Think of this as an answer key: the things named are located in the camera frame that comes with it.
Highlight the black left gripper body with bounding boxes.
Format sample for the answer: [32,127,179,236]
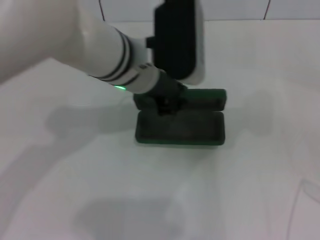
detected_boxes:
[147,70,188,101]

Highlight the green glasses case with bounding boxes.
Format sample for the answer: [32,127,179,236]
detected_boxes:
[132,87,229,148]

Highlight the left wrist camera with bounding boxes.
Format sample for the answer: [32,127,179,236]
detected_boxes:
[145,0,207,86]

